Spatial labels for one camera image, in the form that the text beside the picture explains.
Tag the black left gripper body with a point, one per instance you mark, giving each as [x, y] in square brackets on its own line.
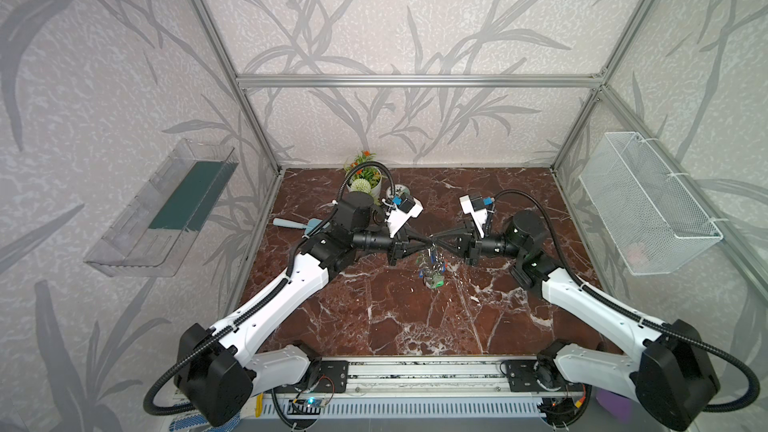
[395, 246]

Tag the white wire mesh basket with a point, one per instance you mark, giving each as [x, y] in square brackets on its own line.
[655, 222]

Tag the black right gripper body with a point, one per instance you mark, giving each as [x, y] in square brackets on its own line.
[471, 245]

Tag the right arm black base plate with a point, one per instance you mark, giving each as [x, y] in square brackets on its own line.
[531, 375]

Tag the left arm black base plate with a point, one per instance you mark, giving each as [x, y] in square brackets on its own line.
[325, 376]

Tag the clear plastic wall tray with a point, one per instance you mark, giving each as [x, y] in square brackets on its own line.
[155, 232]

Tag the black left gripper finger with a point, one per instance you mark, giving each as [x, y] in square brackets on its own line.
[418, 248]
[415, 236]

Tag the blue dotted work glove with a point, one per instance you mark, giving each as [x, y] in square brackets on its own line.
[196, 422]

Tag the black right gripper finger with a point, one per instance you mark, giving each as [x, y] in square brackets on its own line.
[455, 234]
[452, 247]

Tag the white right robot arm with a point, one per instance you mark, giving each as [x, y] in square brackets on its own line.
[665, 367]

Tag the light blue toy trowel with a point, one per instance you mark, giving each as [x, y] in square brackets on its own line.
[308, 228]

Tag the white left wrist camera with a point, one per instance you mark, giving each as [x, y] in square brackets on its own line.
[403, 208]

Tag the potted artificial flower plant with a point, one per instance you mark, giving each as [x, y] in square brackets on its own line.
[366, 179]

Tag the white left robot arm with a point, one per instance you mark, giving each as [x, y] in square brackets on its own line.
[220, 367]

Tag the printed snack jar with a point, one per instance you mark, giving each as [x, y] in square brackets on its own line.
[398, 190]

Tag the green circuit board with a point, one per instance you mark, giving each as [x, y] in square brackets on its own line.
[308, 406]

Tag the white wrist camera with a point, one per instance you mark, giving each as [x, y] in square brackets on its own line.
[479, 208]
[403, 208]

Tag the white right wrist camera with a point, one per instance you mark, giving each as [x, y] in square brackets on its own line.
[479, 208]

